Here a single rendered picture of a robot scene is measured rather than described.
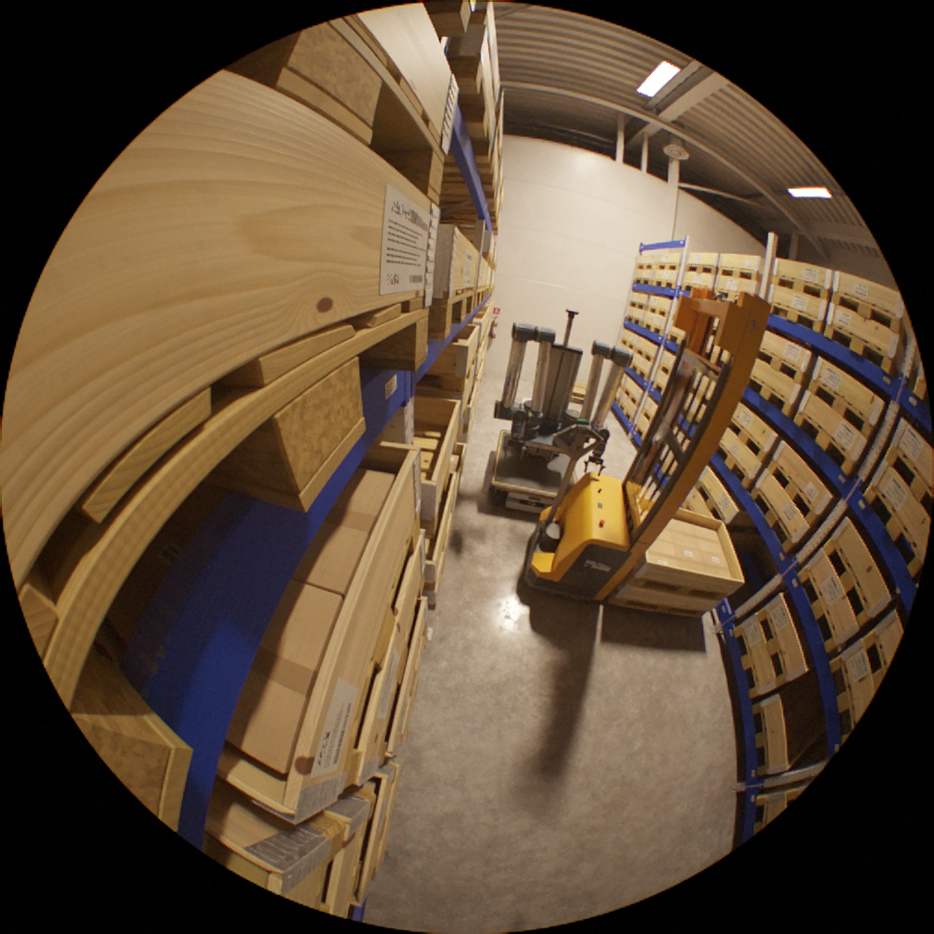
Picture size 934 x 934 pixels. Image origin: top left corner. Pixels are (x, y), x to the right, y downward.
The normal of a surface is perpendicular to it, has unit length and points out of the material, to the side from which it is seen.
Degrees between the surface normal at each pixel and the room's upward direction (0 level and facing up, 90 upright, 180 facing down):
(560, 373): 90
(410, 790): 0
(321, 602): 0
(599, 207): 90
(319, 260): 90
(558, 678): 0
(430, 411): 90
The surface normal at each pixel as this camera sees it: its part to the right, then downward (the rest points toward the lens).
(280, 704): 0.10, -0.78
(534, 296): -0.12, 0.61
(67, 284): 0.99, 0.15
